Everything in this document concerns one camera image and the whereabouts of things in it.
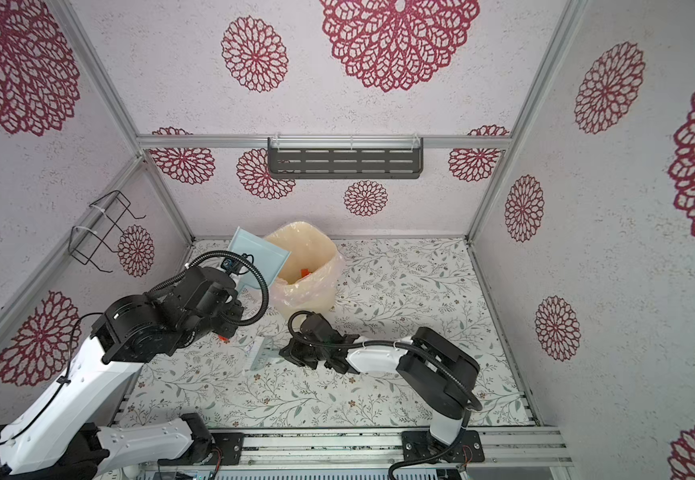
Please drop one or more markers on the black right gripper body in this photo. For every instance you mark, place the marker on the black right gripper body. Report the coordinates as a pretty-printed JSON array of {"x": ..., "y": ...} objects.
[{"x": 301, "y": 354}]

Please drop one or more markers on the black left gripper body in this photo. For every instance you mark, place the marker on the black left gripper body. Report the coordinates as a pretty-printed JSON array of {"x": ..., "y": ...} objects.
[{"x": 226, "y": 325}]

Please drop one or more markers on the white bristle hand brush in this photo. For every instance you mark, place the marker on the white bristle hand brush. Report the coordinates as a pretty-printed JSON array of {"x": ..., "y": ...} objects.
[{"x": 261, "y": 353}]

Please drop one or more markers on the grey-green plastic dustpan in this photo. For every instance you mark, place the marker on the grey-green plastic dustpan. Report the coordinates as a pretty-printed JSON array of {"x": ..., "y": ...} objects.
[{"x": 266, "y": 257}]

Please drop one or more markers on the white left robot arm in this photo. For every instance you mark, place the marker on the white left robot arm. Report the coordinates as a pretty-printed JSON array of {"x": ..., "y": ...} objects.
[{"x": 55, "y": 437}]

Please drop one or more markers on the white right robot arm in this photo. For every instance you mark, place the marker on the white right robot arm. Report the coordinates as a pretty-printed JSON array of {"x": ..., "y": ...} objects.
[{"x": 439, "y": 372}]

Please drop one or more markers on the cream trash bin with liner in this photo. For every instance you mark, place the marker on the cream trash bin with liner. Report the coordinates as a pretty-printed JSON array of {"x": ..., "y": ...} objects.
[{"x": 308, "y": 279}]

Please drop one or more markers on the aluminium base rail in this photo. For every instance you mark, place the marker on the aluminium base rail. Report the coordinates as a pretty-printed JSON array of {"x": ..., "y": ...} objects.
[{"x": 352, "y": 448}]

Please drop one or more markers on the black wire wall basket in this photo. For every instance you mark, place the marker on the black wire wall basket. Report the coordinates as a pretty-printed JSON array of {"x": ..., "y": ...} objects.
[{"x": 108, "y": 212}]

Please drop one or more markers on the dark grey wall shelf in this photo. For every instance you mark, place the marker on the dark grey wall shelf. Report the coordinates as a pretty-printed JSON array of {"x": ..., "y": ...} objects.
[{"x": 345, "y": 159}]

